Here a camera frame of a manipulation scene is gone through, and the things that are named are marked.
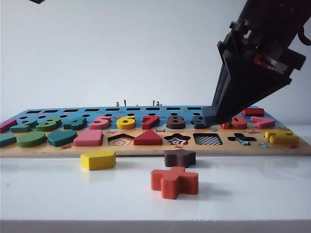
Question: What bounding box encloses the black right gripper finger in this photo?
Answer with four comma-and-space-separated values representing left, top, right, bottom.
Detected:
214, 50, 293, 122
210, 51, 230, 117

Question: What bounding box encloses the red triangle block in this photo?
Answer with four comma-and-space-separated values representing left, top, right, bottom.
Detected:
133, 129, 163, 146

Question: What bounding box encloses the brown number eight piece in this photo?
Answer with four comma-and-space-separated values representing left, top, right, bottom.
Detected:
166, 115, 187, 130

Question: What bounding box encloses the red number seven piece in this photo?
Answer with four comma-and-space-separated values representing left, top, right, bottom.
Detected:
141, 114, 161, 130

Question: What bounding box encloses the pink number one piece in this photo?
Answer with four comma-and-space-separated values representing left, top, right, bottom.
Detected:
0, 118, 18, 133

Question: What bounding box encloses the pink angle sign piece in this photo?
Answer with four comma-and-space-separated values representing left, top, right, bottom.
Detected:
250, 116, 275, 130

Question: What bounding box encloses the pink number five piece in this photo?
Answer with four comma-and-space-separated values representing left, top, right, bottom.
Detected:
88, 114, 113, 130

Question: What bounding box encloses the pink trapezoid block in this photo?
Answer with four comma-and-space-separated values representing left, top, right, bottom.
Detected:
73, 129, 104, 147

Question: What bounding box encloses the green number two piece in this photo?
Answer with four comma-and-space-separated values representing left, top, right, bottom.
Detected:
10, 117, 38, 133

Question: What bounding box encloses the yellow equals sign piece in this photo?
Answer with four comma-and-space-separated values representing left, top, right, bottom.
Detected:
264, 130, 299, 145

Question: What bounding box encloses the teal number four piece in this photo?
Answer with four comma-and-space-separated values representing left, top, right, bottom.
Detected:
62, 116, 87, 131

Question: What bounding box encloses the red minus sign piece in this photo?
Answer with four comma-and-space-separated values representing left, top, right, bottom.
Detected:
242, 107, 265, 117

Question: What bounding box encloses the brown star block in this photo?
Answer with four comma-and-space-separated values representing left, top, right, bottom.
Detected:
164, 149, 197, 169

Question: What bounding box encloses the yellow number six piece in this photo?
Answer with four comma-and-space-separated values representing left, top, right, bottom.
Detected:
116, 114, 137, 130

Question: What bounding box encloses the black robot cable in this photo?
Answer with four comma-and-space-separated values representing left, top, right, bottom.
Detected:
296, 25, 311, 46

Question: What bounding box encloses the green oval block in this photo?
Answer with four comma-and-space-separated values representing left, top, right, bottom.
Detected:
16, 131, 48, 148

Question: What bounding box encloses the yellow pentagon block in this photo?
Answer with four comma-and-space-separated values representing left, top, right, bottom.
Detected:
80, 150, 117, 171

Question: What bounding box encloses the teal flat shape block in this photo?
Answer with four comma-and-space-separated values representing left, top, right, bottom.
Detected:
0, 133, 17, 148

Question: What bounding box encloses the orange number ten piece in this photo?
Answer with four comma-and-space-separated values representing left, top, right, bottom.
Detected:
220, 115, 247, 130

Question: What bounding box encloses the teal teardrop block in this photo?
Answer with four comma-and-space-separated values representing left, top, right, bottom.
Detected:
47, 130, 78, 148

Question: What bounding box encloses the wooden shape puzzle board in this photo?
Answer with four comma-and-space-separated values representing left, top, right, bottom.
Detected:
0, 105, 311, 157

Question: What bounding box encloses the orange cross block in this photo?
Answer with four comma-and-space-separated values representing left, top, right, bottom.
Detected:
150, 166, 199, 200

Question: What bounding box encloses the green number three piece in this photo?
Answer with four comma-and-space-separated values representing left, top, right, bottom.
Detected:
35, 117, 63, 133

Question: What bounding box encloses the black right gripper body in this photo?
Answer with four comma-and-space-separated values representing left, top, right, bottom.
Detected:
217, 20, 307, 86

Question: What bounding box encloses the dark grey number nine piece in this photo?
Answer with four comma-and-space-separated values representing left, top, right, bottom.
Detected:
190, 115, 206, 130

